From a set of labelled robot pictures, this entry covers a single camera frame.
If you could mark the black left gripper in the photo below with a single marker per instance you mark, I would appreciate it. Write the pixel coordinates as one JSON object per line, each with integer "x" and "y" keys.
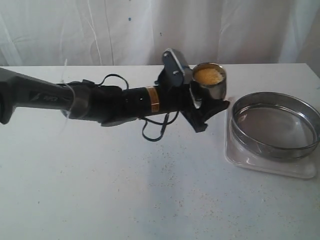
{"x": 174, "y": 95}

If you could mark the stainless steel cup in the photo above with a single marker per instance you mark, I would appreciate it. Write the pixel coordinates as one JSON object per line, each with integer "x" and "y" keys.
{"x": 215, "y": 92}

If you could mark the yellow grain powder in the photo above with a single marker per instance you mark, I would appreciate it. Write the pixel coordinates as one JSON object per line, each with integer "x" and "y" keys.
{"x": 208, "y": 76}

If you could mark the round steel sieve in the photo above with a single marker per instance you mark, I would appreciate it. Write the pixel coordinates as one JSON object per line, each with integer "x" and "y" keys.
{"x": 288, "y": 103}

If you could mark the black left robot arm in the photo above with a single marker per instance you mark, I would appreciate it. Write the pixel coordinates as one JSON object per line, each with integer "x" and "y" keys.
{"x": 108, "y": 105}

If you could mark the white square plastic tray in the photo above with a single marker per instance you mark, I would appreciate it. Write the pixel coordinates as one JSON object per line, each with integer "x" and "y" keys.
{"x": 262, "y": 162}

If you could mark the white backdrop curtain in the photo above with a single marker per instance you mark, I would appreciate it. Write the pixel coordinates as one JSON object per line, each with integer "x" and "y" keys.
{"x": 136, "y": 32}

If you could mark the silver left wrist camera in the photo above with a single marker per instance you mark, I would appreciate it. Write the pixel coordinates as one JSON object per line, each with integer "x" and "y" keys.
{"x": 177, "y": 70}

